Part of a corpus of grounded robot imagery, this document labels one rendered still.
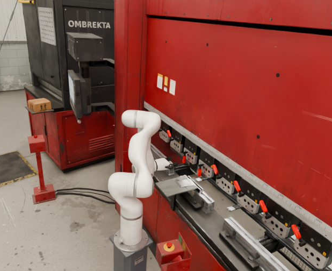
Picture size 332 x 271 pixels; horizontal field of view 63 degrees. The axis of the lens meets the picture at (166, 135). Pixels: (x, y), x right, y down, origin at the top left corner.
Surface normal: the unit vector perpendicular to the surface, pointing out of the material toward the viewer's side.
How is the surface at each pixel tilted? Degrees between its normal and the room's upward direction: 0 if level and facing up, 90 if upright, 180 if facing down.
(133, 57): 90
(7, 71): 90
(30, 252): 0
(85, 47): 90
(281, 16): 90
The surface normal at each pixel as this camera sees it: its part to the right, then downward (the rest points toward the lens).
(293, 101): -0.87, 0.14
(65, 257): 0.07, -0.91
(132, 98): 0.48, 0.39
